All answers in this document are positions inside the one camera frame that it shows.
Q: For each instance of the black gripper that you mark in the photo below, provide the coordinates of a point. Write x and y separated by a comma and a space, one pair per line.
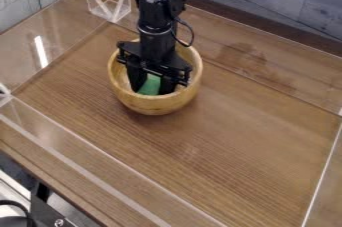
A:
168, 66

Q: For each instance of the green rectangular stick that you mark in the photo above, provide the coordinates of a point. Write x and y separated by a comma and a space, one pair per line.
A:
151, 85

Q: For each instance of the wooden bowl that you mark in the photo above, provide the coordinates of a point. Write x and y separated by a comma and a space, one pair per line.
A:
160, 104

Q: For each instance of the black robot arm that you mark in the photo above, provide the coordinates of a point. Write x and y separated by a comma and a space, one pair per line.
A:
157, 25

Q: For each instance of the clear acrylic corner bracket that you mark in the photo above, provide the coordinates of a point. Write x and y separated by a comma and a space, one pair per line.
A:
110, 10

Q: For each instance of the clear acrylic enclosure wall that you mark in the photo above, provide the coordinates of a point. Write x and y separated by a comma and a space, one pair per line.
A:
248, 157

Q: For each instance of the black table leg bracket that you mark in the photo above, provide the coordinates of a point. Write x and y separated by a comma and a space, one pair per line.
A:
44, 214

